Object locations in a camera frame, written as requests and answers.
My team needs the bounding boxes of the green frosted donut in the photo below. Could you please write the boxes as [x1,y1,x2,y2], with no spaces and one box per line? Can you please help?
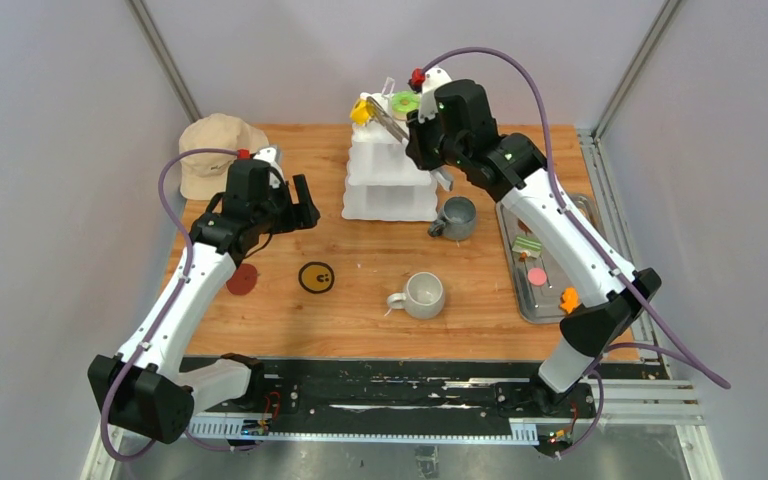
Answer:
[390,91,420,116]

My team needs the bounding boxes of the metal tongs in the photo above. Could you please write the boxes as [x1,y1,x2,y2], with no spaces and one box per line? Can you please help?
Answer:
[364,95,454,192]

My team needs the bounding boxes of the yellow cake slice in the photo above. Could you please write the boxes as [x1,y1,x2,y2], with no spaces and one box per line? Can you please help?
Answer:
[349,98,373,126]

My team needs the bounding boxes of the pink round macaron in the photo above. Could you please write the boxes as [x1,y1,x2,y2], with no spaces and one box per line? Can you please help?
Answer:
[526,267,548,287]

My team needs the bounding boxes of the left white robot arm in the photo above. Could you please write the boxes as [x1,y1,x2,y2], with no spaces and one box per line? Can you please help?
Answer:
[88,158,320,444]

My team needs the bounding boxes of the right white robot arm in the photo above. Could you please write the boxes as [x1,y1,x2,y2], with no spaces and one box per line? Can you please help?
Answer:
[406,79,662,417]

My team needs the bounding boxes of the beige bucket hat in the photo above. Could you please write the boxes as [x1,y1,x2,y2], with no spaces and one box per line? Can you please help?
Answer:
[179,113,270,202]

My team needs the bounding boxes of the white three-tier dessert stand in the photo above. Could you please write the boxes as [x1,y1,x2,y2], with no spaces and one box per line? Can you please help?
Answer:
[341,78,438,222]

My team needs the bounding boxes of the black yellow smiley coaster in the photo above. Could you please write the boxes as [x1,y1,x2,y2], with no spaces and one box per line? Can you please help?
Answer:
[298,261,335,294]

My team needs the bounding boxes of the dark grey ceramic mug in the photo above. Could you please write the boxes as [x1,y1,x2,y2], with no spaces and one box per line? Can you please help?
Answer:
[427,196,477,242]

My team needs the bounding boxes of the red round coaster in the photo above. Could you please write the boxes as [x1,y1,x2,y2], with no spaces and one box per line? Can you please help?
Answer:
[226,263,259,296]

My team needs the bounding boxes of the green white layered sandwich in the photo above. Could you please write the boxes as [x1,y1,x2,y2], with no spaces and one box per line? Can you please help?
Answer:
[510,235,543,259]

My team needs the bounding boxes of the white ceramic mug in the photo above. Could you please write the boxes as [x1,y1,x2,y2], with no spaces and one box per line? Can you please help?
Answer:
[386,272,446,320]

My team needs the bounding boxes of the metal serving tray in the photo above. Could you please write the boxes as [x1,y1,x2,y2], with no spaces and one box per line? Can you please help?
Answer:
[496,205,572,324]

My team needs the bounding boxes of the orange fish-shaped pastry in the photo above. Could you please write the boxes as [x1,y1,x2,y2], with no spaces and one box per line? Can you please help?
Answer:
[559,287,581,315]

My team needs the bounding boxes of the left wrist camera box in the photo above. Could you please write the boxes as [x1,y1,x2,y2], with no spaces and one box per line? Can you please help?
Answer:
[251,145,284,189]

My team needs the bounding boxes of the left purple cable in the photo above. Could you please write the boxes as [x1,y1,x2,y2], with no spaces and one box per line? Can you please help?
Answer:
[99,148,266,463]

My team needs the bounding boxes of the purple cable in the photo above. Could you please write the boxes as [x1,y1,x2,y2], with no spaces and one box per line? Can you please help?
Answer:
[420,46,732,458]
[99,148,266,463]

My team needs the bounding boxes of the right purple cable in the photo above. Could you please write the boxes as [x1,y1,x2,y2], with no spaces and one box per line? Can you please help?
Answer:
[420,46,732,458]

